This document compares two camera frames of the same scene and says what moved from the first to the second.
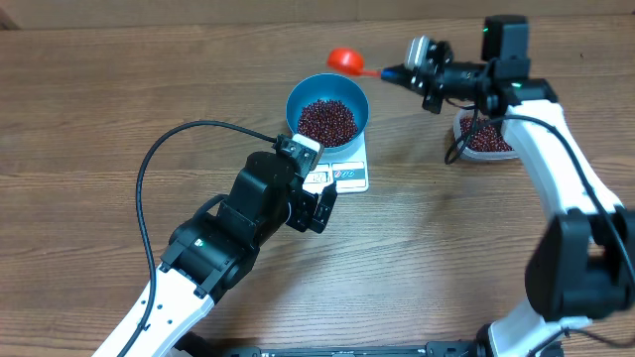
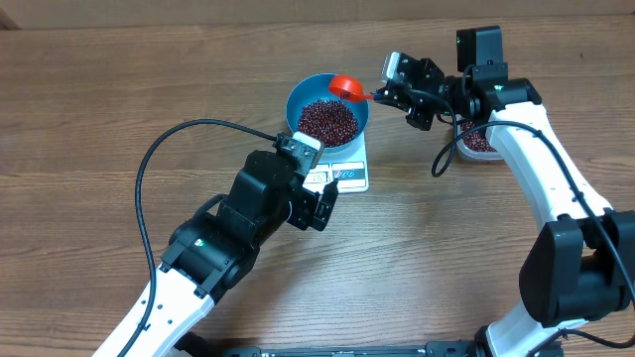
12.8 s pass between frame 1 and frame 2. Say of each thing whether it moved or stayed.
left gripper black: stayed
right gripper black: moved
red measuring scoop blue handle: moved
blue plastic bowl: stayed
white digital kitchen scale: stayed
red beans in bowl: stayed
